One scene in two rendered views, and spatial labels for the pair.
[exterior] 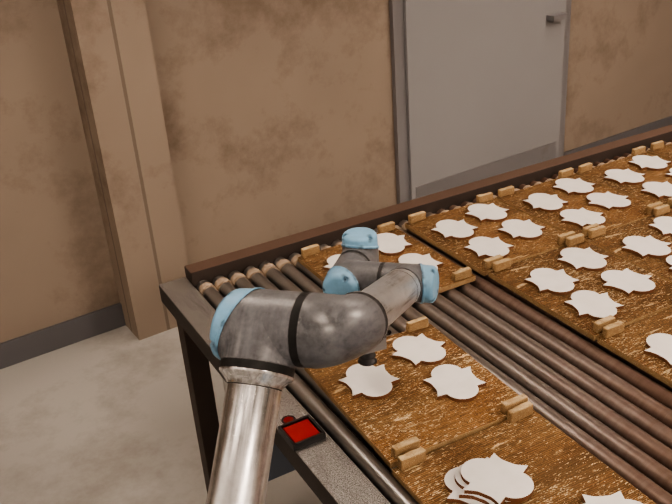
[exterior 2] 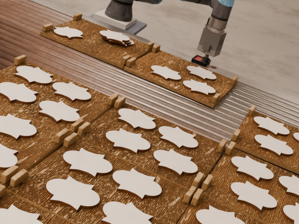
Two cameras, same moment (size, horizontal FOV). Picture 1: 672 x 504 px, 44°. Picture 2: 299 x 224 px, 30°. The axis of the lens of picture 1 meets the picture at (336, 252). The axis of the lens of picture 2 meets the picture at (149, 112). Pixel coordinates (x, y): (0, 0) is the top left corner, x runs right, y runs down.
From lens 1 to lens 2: 3.54 m
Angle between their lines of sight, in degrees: 111
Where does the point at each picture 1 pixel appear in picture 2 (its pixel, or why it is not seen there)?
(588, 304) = (139, 117)
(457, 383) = (163, 71)
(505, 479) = (111, 34)
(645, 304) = (104, 124)
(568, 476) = (90, 44)
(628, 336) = (102, 101)
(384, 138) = not seen: outside the picture
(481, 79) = not seen: outside the picture
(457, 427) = (146, 58)
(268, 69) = not seen: outside the picture
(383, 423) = (175, 59)
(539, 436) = (111, 56)
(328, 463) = (179, 54)
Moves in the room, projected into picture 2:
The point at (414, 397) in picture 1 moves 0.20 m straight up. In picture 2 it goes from (175, 69) to (188, 26)
